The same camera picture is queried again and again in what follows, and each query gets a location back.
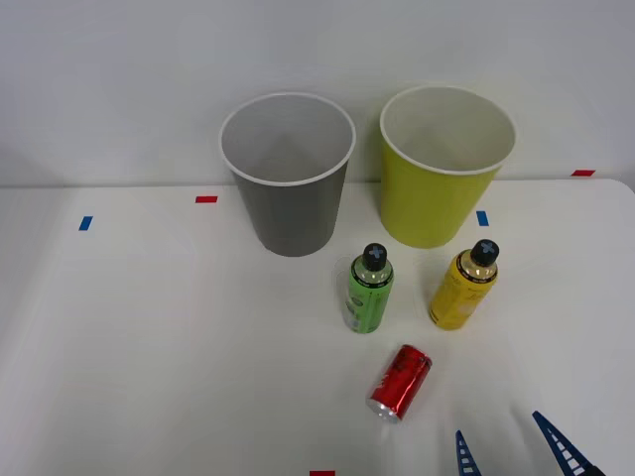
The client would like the green label plastic bottle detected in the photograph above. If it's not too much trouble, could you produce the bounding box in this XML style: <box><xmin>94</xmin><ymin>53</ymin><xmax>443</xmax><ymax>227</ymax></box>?
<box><xmin>342</xmin><ymin>242</ymin><xmax>396</xmax><ymax>335</ymax></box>

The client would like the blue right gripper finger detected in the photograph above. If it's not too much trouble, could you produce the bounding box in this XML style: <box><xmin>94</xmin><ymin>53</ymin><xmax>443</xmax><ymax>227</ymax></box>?
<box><xmin>532</xmin><ymin>410</ymin><xmax>604</xmax><ymax>476</ymax></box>
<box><xmin>454</xmin><ymin>429</ymin><xmax>483</xmax><ymax>476</ymax></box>

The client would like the grey plastic waste bin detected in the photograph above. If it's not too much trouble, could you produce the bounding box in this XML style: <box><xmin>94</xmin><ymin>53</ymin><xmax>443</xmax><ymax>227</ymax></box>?
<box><xmin>218</xmin><ymin>91</ymin><xmax>357</xmax><ymax>259</ymax></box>

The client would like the yellow label plastic bottle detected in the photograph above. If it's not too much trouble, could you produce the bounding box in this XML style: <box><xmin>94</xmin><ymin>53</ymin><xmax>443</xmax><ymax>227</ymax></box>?
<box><xmin>428</xmin><ymin>238</ymin><xmax>500</xmax><ymax>332</ymax></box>

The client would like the yellow-green plastic waste bin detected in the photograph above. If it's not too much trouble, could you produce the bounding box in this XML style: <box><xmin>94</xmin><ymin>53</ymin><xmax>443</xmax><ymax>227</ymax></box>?
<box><xmin>379</xmin><ymin>84</ymin><xmax>518</xmax><ymax>250</ymax></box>

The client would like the red drink can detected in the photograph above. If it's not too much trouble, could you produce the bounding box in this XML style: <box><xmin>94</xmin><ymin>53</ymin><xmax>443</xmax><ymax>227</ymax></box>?
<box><xmin>365</xmin><ymin>343</ymin><xmax>434</xmax><ymax>424</ymax></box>

